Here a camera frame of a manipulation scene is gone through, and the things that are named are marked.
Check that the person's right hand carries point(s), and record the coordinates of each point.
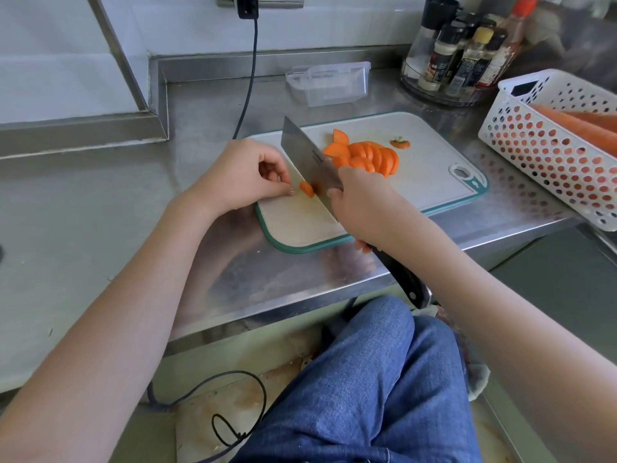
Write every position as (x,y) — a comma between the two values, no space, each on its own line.
(366,207)

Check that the person's left hand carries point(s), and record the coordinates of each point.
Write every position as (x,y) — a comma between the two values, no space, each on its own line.
(231,178)

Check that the person's right thumb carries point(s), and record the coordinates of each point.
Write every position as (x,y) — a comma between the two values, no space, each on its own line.
(334,193)

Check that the person's left thumb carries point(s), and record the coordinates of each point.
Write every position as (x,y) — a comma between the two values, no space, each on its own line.
(278,189)

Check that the orange carrot piece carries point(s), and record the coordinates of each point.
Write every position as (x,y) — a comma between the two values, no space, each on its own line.
(307,188)

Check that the person's left forearm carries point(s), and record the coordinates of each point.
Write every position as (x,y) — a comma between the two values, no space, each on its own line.
(106,332)

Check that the person's right forearm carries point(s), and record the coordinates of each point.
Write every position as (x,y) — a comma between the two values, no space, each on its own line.
(506,332)

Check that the pile of orange carrot slices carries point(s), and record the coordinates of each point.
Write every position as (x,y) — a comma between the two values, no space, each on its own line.
(371,156)

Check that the carrot stem end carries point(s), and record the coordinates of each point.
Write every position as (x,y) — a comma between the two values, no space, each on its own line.
(400,142)

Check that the white cutting board, green rim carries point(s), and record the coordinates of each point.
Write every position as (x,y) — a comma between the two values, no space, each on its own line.
(434,163)

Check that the clear plastic container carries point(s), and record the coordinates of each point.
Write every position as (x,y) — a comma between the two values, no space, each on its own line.
(332,84)

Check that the round clear spice rack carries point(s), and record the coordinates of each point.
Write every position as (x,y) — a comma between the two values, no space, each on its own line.
(434,93)

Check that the spice bottle with dark label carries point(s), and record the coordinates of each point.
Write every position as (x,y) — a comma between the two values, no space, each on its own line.
(439,62)

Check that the clear grinder with black cap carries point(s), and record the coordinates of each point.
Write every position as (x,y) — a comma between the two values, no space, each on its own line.
(429,38)

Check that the black power adapter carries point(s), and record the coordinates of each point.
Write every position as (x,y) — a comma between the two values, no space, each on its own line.
(247,5)

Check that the spice bottle with yellow contents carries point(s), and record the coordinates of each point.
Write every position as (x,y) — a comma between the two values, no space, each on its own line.
(468,62)

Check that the brown spice bottle, black cap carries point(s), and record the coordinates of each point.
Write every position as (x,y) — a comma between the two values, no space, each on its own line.
(490,62)

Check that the person's blue jeans legs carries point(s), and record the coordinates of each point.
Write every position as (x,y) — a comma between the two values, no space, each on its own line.
(376,395)

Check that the white perforated plastic basket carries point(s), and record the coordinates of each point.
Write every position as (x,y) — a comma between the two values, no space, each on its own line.
(540,149)

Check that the red sauce bottle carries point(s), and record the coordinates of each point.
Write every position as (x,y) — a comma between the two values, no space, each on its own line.
(512,38)

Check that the long orange carrot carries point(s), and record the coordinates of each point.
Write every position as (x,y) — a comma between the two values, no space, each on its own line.
(597,119)
(578,127)

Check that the metal wall pipe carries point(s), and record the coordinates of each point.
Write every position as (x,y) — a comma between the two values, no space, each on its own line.
(118,52)

